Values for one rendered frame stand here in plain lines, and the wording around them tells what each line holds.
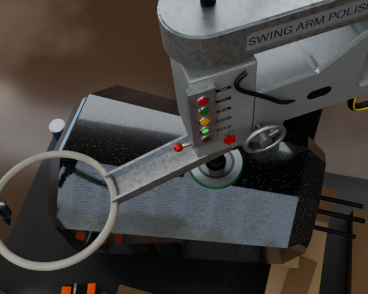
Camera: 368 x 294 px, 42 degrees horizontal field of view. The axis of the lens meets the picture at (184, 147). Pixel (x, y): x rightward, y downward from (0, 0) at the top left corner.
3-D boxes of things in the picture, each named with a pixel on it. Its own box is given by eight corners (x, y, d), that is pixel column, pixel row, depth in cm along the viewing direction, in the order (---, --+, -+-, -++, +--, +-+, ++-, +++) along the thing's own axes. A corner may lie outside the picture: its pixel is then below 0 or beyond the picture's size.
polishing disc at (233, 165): (192, 139, 200) (191, 137, 198) (243, 142, 197) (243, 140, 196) (187, 185, 189) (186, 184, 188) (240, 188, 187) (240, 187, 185)
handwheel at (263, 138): (273, 123, 167) (277, 98, 154) (285, 147, 162) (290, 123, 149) (233, 137, 165) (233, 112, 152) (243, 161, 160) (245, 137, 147)
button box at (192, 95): (215, 135, 154) (212, 80, 130) (218, 141, 153) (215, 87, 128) (191, 142, 153) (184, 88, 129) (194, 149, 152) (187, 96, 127)
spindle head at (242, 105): (269, 84, 179) (281, -9, 140) (294, 131, 168) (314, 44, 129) (178, 114, 175) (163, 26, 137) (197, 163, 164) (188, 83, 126)
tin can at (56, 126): (64, 145, 301) (58, 134, 290) (52, 139, 304) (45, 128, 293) (73, 133, 305) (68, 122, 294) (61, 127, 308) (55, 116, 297)
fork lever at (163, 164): (266, 93, 180) (263, 86, 176) (287, 134, 171) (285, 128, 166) (107, 171, 190) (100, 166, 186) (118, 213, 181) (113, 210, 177)
